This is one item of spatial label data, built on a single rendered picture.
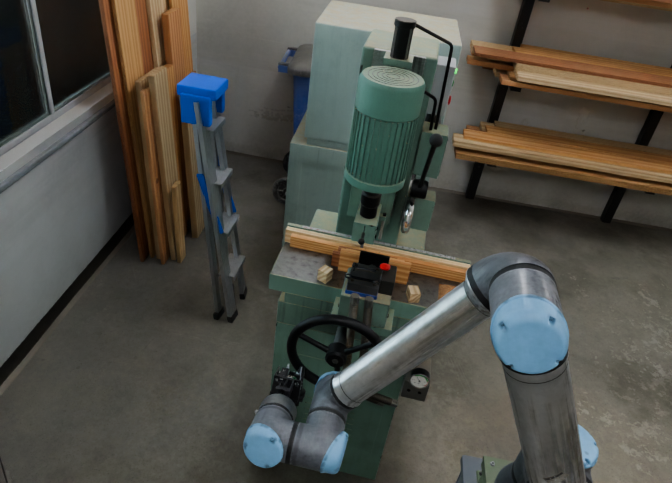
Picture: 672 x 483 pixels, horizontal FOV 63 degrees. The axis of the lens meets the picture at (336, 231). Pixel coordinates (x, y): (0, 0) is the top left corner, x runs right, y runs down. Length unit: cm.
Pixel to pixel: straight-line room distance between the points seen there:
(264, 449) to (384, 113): 85
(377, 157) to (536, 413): 77
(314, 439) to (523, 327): 56
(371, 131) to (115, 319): 180
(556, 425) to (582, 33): 311
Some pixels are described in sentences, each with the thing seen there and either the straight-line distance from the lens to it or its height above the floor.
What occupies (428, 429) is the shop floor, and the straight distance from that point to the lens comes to 253.
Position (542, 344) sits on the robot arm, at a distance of 94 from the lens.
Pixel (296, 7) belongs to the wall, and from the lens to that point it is 384.
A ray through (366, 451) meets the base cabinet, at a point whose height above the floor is 17.
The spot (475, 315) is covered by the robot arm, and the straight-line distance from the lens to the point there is 110.
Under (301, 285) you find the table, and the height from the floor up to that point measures 88.
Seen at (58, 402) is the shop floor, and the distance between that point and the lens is 260.
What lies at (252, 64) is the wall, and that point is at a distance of 401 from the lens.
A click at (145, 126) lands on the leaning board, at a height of 81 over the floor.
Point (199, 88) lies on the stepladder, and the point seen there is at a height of 116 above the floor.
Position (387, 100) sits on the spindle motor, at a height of 147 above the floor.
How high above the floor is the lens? 196
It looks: 34 degrees down
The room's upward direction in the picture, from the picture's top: 8 degrees clockwise
